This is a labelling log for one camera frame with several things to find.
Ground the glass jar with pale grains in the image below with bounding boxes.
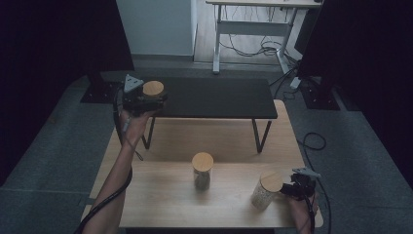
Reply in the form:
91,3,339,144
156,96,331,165
250,171,284,211

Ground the short glass jar wooden lid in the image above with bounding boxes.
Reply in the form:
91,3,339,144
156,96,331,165
141,80,168,110

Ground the black metal rack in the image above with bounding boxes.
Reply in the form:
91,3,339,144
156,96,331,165
139,76,279,154

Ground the white cabinet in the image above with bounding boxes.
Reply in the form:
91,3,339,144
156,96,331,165
115,0,198,57

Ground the black power strip cable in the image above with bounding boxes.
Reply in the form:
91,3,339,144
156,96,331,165
268,61,303,101

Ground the glass jar with dark contents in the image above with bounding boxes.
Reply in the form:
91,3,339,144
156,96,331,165
191,151,214,192

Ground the black floor cable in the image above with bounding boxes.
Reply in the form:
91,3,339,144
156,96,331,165
296,131,333,234

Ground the white-legged desk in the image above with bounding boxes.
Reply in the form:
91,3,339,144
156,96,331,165
205,0,322,75

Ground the dark curtain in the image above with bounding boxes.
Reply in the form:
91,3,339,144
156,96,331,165
296,0,413,189
0,0,134,187

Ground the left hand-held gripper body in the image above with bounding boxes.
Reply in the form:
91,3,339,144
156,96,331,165
122,73,154,116

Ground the black cable tangle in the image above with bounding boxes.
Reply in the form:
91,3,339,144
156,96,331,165
218,6,298,66

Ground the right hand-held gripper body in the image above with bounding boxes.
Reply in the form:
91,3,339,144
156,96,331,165
290,167,321,200

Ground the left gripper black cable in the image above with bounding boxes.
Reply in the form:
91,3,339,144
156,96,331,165
73,85,134,234

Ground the black stand base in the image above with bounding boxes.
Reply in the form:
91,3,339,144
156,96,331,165
80,71,123,105
300,77,341,111

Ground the white power strip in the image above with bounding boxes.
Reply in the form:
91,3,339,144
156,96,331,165
289,76,302,91

